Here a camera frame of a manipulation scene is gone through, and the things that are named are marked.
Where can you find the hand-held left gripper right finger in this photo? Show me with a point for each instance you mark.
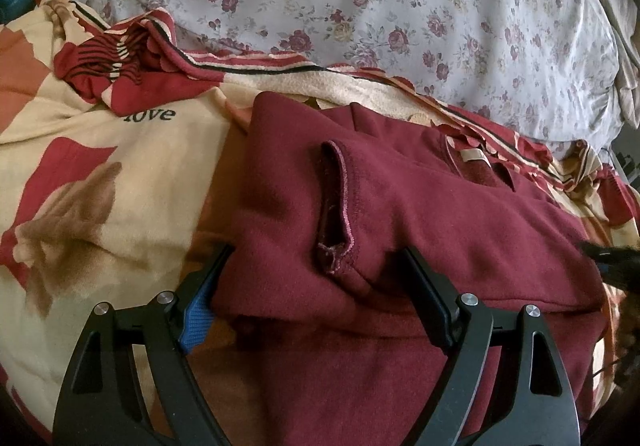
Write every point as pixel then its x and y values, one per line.
pixel 436 306

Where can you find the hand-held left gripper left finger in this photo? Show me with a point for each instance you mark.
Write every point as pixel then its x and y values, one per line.
pixel 198 317

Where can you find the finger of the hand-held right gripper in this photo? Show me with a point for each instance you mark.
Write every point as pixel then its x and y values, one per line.
pixel 612 262

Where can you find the maroon sweatshirt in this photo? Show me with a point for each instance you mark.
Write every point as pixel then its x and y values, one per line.
pixel 350 206

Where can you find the cream and red printed blanket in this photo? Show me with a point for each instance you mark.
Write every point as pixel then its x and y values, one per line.
pixel 100 186

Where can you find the floral quilt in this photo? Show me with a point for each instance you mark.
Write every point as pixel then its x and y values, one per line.
pixel 380 11

